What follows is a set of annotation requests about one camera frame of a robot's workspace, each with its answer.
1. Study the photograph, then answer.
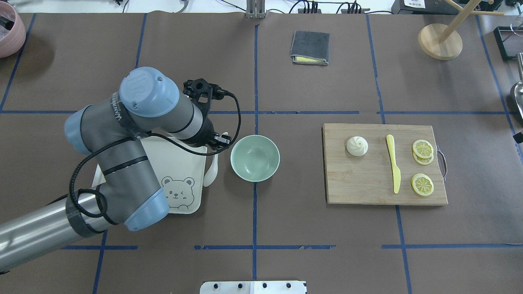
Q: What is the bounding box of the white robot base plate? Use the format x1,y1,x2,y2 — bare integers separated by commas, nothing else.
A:
199,280,308,294

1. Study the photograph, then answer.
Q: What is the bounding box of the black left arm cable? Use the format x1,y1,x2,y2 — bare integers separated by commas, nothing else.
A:
69,91,242,218

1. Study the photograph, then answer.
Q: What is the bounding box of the white steamed bun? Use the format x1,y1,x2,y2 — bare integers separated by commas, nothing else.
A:
346,136,369,156

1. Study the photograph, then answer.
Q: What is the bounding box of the yellow plastic knife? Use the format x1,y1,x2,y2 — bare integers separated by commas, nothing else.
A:
385,134,401,195

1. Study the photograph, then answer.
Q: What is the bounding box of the pink bowl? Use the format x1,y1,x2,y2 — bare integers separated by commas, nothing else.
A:
0,1,26,58

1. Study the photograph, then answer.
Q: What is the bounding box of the cream bear serving tray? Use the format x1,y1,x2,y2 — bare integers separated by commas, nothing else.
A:
92,136,208,214

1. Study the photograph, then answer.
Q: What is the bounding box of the folded grey yellow cloth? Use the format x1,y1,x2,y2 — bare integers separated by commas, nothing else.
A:
290,30,330,66

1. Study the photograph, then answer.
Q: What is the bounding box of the wooden cutting board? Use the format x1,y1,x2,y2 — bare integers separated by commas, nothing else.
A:
322,123,448,205

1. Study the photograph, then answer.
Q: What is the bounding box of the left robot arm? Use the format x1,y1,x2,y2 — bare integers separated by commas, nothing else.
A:
0,67,240,274

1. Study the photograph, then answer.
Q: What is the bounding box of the wooden mug tree stand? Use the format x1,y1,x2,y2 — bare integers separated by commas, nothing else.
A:
417,0,505,61

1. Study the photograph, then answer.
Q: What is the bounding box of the upper top lemon slice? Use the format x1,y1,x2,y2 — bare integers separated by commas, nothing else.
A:
412,139,434,159

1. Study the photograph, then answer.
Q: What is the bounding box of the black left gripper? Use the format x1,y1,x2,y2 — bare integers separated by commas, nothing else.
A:
186,118,232,148

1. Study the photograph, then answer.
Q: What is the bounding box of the metal scoop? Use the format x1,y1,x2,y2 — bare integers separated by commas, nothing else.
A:
510,52,523,119

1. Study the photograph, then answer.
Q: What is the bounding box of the black tray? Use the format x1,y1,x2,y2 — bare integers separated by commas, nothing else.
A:
493,26,523,61

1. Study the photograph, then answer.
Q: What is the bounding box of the single lemon slice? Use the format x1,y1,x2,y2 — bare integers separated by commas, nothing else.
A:
411,173,434,197

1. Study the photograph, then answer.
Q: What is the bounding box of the white ceramic soup spoon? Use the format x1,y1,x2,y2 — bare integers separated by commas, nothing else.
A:
202,154,219,187

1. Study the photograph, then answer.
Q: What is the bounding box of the light green bowl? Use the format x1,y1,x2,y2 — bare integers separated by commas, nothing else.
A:
230,135,281,182

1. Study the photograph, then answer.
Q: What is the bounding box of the lower stacked lemon slice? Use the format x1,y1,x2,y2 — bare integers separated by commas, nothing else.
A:
413,153,434,165

